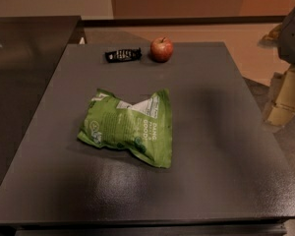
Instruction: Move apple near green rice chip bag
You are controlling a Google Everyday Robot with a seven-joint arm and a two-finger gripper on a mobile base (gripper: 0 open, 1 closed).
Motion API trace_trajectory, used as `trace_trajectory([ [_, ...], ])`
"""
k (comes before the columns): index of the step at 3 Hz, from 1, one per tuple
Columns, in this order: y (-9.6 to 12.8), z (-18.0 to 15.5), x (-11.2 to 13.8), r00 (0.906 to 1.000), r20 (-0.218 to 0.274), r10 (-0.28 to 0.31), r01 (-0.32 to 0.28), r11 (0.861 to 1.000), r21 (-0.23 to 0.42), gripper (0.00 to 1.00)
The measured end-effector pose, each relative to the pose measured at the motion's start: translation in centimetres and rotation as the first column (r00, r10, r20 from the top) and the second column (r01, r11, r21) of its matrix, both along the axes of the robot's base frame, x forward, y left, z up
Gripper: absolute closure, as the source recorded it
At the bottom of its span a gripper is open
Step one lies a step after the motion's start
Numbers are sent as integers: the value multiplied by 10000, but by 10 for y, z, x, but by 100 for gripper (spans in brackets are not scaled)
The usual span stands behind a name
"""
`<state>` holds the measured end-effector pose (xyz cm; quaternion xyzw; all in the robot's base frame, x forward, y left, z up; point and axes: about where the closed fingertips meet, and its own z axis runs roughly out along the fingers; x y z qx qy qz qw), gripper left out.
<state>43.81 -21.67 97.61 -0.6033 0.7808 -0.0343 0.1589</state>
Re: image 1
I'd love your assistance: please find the red apple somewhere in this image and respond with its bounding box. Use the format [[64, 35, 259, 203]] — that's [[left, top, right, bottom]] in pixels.
[[150, 37, 173, 63]]

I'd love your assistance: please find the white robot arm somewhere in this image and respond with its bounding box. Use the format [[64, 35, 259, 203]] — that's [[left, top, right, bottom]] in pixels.
[[263, 7, 295, 127]]

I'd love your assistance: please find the black snack bar wrapper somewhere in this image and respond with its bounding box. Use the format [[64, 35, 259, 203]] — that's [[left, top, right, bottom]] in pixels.
[[104, 48, 142, 63]]

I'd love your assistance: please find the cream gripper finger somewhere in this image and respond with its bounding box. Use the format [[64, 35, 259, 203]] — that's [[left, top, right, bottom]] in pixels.
[[264, 65, 295, 127]]

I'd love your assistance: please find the green rice chip bag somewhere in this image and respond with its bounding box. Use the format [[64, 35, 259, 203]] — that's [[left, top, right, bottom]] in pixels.
[[78, 88, 173, 168]]

